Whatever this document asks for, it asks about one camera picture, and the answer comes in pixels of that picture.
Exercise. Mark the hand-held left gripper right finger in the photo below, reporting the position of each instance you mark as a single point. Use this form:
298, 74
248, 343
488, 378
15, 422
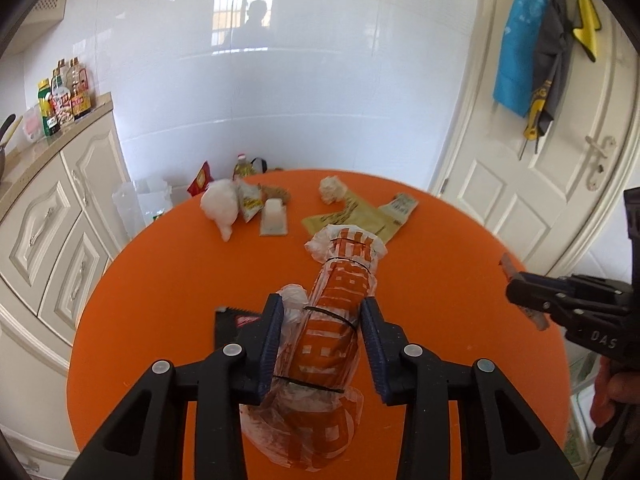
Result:
372, 345

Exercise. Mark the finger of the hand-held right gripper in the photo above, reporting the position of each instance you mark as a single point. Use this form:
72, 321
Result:
550, 302
590, 286

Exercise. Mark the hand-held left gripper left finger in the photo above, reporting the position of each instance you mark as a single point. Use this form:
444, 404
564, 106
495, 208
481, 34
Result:
272, 345

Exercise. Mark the white red printed plastic bag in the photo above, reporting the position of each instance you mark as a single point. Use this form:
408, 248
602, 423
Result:
330, 320

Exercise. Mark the white plastic bin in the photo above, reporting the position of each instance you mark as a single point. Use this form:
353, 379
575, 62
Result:
582, 410

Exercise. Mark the small white box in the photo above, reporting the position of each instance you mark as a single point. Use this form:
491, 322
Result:
274, 217

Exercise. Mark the person's right hand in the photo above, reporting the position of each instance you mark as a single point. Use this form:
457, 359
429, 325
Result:
620, 390

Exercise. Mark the black packet red label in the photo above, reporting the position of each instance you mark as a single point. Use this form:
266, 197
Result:
227, 327

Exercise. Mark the white panel door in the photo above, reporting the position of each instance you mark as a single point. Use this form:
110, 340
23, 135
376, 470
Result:
500, 195

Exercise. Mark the yellow paper bag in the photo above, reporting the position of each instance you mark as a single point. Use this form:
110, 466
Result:
360, 215

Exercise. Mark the yellow snack packet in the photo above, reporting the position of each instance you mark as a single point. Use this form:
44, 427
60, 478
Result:
250, 202

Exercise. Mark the crumpled white plastic bag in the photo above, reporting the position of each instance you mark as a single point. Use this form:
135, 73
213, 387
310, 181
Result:
220, 205

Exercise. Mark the crumpled white tissue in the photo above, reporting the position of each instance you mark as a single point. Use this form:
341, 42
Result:
333, 190

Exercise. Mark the red rice bag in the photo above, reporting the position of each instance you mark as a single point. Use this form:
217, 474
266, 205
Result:
200, 180

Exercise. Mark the large yellow oil bottle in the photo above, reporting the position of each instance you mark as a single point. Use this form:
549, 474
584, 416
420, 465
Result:
241, 167

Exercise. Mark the white rice bag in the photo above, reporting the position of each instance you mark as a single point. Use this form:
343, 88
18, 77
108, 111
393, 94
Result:
145, 205

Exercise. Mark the grey apron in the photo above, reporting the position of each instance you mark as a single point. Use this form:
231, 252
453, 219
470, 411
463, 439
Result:
552, 60

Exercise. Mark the cream kitchen base cabinet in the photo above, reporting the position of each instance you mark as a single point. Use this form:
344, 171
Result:
50, 240

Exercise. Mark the blue apron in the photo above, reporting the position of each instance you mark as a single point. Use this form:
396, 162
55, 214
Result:
520, 45

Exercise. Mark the yellow cloth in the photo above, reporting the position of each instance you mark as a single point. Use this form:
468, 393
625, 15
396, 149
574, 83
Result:
587, 25

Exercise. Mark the beige stone countertop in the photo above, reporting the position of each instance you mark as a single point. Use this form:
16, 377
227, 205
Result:
30, 160

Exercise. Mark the dark soy sauce bottle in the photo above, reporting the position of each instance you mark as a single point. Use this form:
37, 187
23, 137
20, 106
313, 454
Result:
51, 122

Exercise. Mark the red white label bottle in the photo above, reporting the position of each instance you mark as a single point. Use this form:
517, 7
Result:
62, 102

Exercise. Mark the pink container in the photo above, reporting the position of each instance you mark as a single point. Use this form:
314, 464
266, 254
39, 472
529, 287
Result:
33, 125

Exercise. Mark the green yellow bottle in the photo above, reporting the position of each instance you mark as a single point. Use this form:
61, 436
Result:
45, 95

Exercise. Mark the brown cap bottle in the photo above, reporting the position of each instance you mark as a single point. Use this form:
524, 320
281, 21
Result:
61, 66

